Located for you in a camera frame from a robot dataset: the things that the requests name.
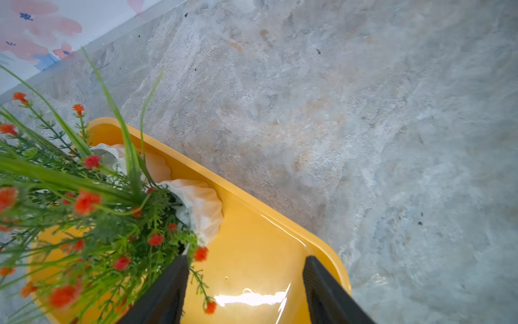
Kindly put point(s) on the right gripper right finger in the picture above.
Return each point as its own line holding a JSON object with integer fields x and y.
{"x": 327, "y": 301}

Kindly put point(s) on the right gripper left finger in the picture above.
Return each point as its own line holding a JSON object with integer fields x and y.
{"x": 163, "y": 302}

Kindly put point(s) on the yellow plastic storage tray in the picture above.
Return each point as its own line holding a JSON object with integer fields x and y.
{"x": 255, "y": 264}

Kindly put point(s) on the large red flower pot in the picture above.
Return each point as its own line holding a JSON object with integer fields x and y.
{"x": 98, "y": 215}

